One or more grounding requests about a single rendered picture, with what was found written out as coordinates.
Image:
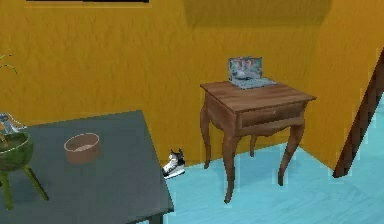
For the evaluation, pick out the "black and white shoe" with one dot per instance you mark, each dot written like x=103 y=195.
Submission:
x=174 y=164

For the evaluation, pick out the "brown wooden side table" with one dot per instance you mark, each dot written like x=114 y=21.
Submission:
x=256 y=100

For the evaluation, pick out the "grey open laptop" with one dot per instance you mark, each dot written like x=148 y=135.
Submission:
x=245 y=71

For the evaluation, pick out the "dark grey table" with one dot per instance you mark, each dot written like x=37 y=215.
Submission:
x=110 y=180

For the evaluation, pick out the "brown round bowl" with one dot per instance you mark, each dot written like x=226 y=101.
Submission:
x=82 y=149

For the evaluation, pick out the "dark brown wooden door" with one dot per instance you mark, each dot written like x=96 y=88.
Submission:
x=361 y=126

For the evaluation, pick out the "green pot plant on legs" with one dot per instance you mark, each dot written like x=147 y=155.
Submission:
x=15 y=153

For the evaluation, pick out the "small grey glass object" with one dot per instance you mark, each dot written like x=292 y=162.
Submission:
x=9 y=122

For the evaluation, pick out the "black framed wall picture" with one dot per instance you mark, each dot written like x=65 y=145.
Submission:
x=87 y=1

